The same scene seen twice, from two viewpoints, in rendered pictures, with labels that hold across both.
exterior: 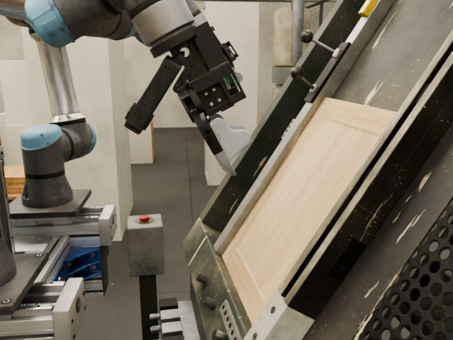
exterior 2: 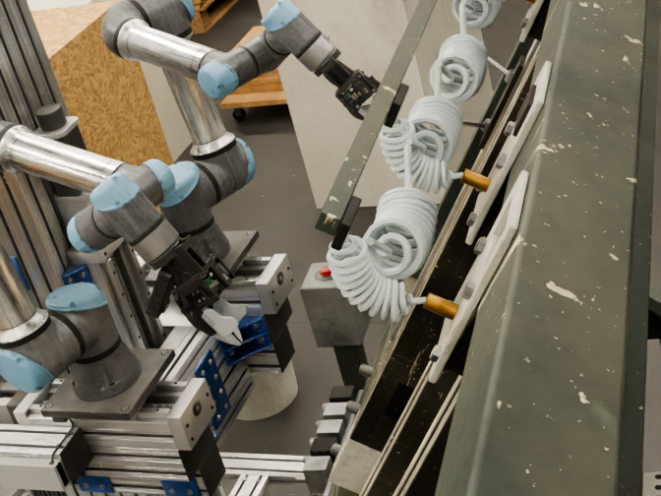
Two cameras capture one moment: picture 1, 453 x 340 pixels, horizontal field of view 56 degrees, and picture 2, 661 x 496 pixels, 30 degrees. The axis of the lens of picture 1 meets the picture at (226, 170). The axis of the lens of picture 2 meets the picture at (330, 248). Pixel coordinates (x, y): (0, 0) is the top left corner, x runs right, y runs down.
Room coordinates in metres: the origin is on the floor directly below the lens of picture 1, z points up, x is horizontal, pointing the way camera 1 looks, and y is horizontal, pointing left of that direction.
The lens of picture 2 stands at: (-0.81, -1.18, 2.46)
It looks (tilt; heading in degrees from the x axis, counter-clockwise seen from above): 29 degrees down; 33
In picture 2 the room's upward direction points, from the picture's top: 16 degrees counter-clockwise
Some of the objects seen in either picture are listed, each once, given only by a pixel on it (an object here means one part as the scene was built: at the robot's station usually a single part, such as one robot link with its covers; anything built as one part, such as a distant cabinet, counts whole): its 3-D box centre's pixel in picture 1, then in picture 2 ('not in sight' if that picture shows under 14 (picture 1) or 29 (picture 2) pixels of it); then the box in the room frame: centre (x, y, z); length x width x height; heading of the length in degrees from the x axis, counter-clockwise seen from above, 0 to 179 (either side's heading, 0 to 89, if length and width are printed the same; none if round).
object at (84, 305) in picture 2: not in sight; (80, 318); (0.78, 0.51, 1.20); 0.13 x 0.12 x 0.14; 173
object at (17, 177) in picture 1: (20, 185); (282, 70); (4.32, 2.19, 0.15); 0.61 x 0.51 x 0.31; 6
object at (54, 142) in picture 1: (44, 148); (183, 195); (1.28, 0.56, 1.20); 0.13 x 0.12 x 0.14; 161
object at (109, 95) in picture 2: not in sight; (93, 190); (2.27, 1.79, 0.63); 0.50 x 0.42 x 1.25; 6
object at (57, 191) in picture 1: (46, 185); (195, 237); (1.27, 0.57, 1.09); 0.15 x 0.15 x 0.10
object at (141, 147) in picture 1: (132, 135); not in sight; (6.12, 1.38, 0.36); 0.58 x 0.45 x 0.72; 96
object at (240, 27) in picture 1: (229, 96); not in sight; (5.16, -0.03, 1.03); 0.60 x 0.58 x 2.05; 6
